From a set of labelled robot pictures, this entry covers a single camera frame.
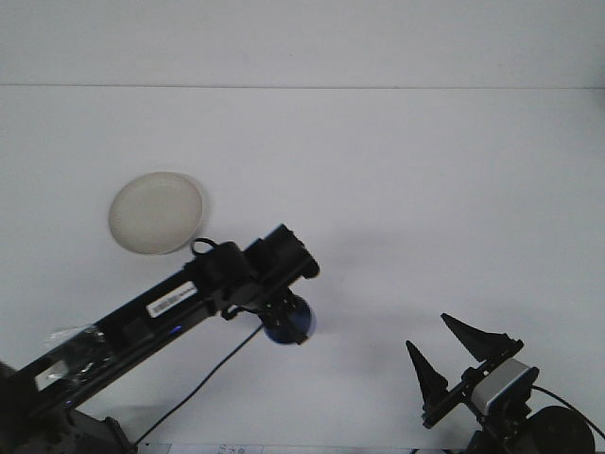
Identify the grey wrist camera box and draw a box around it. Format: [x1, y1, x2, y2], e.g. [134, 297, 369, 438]
[471, 358, 541, 413]

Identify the pale round plate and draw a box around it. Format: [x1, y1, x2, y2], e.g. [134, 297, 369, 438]
[108, 170, 205, 256]

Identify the clear crinkled plastic film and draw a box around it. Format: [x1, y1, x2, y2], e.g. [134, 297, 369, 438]
[45, 324, 108, 354]

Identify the thin black cable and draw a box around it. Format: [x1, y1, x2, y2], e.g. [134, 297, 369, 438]
[134, 305, 266, 445]
[531, 385, 605, 436]

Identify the pale blue cup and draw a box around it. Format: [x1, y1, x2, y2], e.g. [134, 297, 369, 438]
[261, 295, 320, 347]

